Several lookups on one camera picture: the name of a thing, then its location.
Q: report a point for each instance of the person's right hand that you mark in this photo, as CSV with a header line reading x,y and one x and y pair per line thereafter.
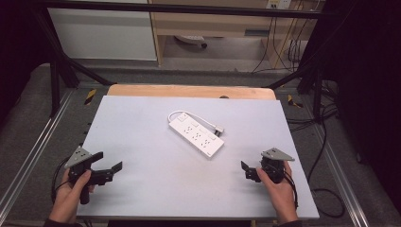
x,y
282,197

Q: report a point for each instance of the yellow black tape marker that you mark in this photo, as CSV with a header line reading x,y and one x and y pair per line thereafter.
x,y
293,101
90,96

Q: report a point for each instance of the white power strip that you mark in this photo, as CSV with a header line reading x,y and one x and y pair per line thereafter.
x,y
197,135

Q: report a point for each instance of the person's left hand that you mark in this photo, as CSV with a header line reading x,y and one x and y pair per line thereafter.
x,y
66,201

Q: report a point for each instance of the wooden table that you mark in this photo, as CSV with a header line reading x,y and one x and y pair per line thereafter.
x,y
189,91

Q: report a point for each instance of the white power strip plug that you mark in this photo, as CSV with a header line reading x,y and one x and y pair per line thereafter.
x,y
219,130

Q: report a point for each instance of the wooden cabinet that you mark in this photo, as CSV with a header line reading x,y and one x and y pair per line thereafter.
x,y
214,23

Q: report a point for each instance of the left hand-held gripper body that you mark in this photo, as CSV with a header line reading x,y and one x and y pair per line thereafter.
x,y
81,157

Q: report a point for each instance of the metal floor rail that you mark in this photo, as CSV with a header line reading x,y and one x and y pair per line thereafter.
x,y
34,146
339,170

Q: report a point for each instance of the white wall socket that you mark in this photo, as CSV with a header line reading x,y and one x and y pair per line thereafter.
x,y
279,3

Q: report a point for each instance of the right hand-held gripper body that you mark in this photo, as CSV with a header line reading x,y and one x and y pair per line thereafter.
x,y
275,154

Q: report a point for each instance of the white cabinet panel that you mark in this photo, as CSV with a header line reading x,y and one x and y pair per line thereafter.
x,y
101,34

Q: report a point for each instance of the grey power strip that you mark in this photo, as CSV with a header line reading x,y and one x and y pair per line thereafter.
x,y
190,38

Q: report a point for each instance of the black metal frame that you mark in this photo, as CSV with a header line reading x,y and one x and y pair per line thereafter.
x,y
189,8

